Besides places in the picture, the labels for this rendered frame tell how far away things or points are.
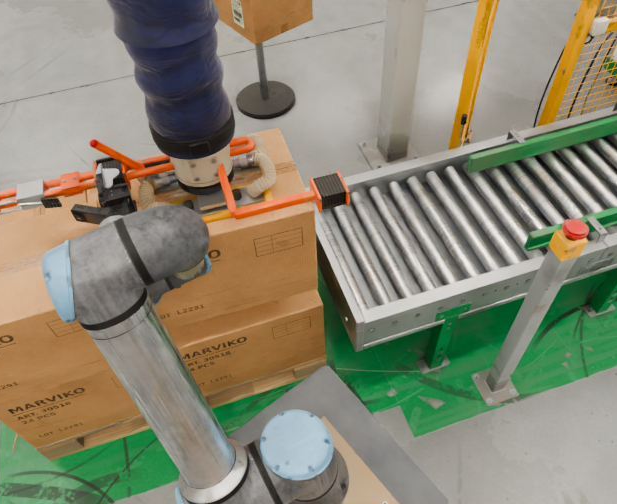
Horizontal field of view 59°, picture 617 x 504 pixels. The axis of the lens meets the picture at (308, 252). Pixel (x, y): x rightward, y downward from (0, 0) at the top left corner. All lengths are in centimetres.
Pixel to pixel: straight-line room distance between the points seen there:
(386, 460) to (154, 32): 118
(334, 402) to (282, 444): 42
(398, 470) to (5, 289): 123
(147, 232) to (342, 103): 298
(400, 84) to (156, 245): 227
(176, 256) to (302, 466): 53
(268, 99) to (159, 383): 297
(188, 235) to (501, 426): 183
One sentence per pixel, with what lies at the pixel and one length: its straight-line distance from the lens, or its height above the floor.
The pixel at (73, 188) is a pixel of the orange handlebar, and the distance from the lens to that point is 161.
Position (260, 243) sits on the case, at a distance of 162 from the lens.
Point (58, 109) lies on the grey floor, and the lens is 420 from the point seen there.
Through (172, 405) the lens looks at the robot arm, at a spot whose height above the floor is 132.
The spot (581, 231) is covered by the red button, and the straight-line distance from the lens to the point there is 169.
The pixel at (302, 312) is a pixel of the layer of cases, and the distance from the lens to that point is 200.
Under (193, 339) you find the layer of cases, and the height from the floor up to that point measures 54.
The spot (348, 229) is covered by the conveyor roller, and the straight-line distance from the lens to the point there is 221.
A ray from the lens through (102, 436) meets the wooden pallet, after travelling 253.
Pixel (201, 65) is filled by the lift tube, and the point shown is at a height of 152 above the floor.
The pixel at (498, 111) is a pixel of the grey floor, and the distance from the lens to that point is 380.
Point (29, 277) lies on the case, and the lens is 183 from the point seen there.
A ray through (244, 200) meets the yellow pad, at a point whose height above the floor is 109.
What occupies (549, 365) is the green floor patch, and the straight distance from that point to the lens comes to 265.
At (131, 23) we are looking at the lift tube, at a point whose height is 164.
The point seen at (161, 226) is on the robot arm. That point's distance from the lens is 87.
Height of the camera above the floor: 222
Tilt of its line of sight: 52 degrees down
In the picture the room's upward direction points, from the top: 4 degrees counter-clockwise
